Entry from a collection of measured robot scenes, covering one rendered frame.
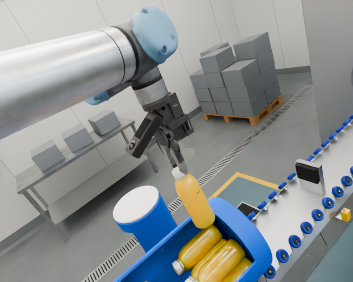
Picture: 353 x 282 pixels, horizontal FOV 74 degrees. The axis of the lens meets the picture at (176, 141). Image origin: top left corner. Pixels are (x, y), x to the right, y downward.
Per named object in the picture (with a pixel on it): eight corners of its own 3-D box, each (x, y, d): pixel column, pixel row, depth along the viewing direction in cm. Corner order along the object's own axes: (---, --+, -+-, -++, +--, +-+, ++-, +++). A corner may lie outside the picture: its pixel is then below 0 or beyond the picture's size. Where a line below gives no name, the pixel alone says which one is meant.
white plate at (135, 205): (138, 182, 148) (138, 183, 149) (103, 214, 132) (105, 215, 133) (167, 189, 129) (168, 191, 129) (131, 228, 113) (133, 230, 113)
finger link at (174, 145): (187, 160, 58) (171, 130, 55) (182, 164, 57) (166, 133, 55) (178, 158, 62) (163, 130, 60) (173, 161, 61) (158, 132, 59)
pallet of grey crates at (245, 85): (283, 102, 400) (269, 31, 351) (255, 125, 366) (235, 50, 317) (230, 101, 497) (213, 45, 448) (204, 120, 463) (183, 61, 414)
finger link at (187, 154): (204, 165, 62) (190, 136, 59) (187, 178, 60) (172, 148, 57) (198, 164, 65) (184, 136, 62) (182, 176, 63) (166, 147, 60)
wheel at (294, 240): (296, 231, 85) (292, 231, 87) (288, 240, 83) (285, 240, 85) (305, 242, 84) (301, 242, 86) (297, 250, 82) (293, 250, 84)
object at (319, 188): (325, 192, 101) (321, 164, 95) (320, 198, 100) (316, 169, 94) (303, 184, 110) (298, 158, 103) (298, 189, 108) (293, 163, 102)
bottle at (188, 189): (190, 228, 71) (163, 179, 65) (202, 211, 75) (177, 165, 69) (209, 233, 65) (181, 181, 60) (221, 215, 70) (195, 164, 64)
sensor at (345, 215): (351, 217, 91) (350, 208, 89) (347, 222, 90) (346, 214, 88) (330, 209, 97) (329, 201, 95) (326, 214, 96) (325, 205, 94)
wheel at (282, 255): (283, 245, 82) (280, 245, 84) (275, 254, 81) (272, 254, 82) (292, 257, 81) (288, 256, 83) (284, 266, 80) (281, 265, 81)
